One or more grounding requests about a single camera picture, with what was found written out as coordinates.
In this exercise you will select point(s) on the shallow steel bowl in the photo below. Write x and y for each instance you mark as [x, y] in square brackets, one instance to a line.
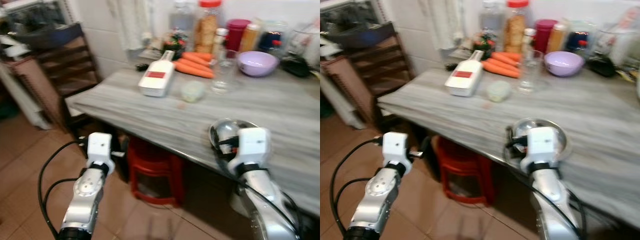
[525, 125]
[222, 129]

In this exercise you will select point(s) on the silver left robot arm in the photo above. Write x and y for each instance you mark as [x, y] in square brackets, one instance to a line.
[372, 197]
[85, 195]

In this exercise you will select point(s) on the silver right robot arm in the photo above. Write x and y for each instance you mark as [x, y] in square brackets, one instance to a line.
[552, 205]
[265, 200]

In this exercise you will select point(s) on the red plastic stool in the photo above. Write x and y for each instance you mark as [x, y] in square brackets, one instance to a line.
[155, 165]
[462, 165]

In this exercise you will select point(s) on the small pale green cup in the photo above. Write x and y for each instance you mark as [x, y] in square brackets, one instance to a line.
[499, 91]
[192, 91]

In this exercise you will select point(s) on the clear glass tumbler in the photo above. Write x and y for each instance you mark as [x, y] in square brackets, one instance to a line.
[225, 75]
[531, 75]

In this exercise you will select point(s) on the orange carrot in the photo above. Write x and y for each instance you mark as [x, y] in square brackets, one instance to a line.
[511, 55]
[504, 60]
[500, 70]
[192, 70]
[202, 55]
[195, 60]

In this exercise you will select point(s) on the white grater box red label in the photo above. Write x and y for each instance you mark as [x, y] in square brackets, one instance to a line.
[462, 80]
[156, 80]

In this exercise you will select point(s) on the purple plastic bowl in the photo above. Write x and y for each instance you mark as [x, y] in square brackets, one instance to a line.
[563, 64]
[257, 64]

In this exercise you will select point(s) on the small black object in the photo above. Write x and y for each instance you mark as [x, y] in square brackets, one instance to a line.
[142, 66]
[451, 66]

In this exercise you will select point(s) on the white board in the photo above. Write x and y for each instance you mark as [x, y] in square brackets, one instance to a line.
[22, 95]
[340, 102]

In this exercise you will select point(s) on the dark wooden chair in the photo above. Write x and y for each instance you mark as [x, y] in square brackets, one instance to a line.
[382, 62]
[70, 65]

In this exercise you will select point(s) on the green and red decoration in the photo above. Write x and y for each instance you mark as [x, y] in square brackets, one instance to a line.
[484, 45]
[175, 42]

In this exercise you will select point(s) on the black pouch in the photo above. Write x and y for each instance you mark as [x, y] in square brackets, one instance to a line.
[296, 66]
[601, 66]

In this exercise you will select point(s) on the small white-capped bottle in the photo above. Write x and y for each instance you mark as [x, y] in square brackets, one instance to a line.
[528, 39]
[220, 40]

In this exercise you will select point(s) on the orange spice jar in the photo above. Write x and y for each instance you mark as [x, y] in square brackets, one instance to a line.
[250, 37]
[556, 37]

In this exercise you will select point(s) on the dark red canister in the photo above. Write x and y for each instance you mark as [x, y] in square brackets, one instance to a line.
[238, 32]
[545, 32]

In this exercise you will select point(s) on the dark blue jar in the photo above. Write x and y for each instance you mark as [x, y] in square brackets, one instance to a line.
[579, 39]
[271, 39]

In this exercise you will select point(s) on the tall jar with red lid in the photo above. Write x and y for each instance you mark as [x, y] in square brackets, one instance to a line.
[516, 27]
[207, 27]

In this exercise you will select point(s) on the clear plastic bottle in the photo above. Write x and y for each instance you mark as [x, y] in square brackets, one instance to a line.
[492, 17]
[182, 17]

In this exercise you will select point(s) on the dark basin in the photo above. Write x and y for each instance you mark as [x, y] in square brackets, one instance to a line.
[45, 36]
[360, 35]

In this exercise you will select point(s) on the white hanging towel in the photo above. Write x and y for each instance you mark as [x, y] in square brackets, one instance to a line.
[127, 22]
[445, 22]

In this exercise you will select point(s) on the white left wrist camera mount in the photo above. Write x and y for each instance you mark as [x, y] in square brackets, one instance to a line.
[395, 147]
[99, 147]

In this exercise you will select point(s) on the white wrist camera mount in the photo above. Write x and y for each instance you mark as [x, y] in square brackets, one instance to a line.
[395, 147]
[542, 147]
[252, 145]
[99, 147]

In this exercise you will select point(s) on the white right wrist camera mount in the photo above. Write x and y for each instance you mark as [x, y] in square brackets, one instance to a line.
[252, 145]
[542, 147]

